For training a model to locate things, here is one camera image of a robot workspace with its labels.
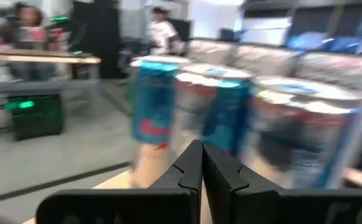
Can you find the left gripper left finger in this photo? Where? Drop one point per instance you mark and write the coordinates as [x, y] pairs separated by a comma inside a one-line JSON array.
[[168, 202]]

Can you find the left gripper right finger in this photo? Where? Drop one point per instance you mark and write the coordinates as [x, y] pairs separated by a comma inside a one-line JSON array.
[[246, 205]]

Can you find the blue silver Red Bull can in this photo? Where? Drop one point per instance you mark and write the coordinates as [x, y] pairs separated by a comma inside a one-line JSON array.
[[227, 118], [154, 99], [302, 137]]

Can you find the white Celsius can black lid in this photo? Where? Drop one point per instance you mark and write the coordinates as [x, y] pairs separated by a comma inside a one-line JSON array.
[[264, 60], [339, 70]]

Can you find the wooden shelf black metal legs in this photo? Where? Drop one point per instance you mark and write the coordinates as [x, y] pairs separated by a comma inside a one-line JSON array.
[[151, 168]]

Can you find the black computer green lights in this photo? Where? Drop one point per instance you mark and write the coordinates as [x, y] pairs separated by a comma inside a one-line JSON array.
[[35, 121]]

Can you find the person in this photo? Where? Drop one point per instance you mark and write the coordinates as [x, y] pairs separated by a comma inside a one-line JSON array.
[[162, 34], [29, 21]]

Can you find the wooden workbench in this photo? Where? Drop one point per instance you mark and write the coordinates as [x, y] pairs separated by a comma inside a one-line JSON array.
[[43, 58]]

